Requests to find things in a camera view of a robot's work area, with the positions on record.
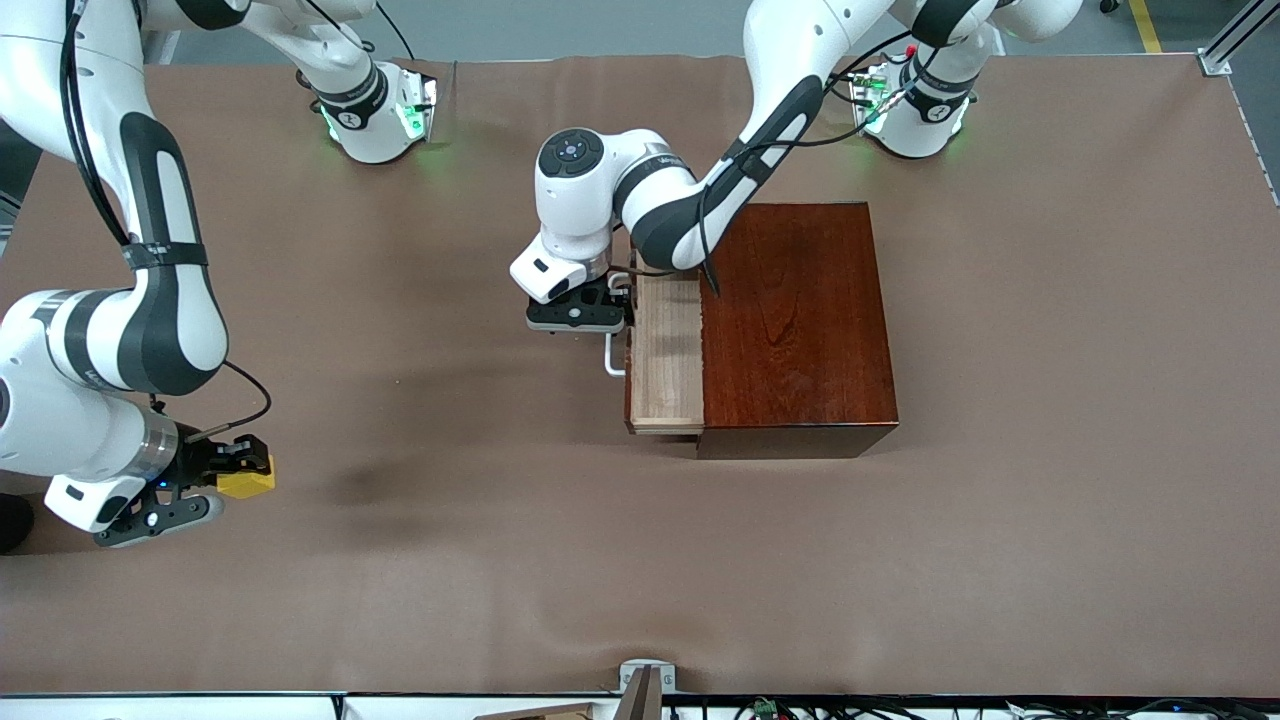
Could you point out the grey metal camera mount bracket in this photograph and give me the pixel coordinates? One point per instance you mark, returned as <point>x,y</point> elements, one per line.
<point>648,690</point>

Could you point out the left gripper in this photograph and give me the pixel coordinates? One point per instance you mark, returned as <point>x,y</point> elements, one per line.
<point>604,291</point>

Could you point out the brown cardboard piece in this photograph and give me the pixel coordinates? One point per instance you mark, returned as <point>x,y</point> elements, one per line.
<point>560,713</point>

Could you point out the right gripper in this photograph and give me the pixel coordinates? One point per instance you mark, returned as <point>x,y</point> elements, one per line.
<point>207,463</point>

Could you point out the aluminium frame profile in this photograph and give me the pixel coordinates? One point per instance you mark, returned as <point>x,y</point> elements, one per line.
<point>1215,62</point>

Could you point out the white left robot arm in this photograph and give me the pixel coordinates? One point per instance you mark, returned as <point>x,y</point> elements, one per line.
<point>570,215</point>

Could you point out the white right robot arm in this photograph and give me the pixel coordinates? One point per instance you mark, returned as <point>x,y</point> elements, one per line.
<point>60,420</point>

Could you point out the black ribbed round knob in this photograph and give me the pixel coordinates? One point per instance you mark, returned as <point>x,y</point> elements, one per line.
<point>12,522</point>

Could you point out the yellow block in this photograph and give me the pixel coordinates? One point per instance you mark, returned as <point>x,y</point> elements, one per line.
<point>250,487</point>

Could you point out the white table frame rail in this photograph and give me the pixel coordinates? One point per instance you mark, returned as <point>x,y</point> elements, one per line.
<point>200,708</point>

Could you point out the dark brown wooden cabinet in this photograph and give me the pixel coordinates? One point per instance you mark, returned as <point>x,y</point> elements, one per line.
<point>800,330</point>

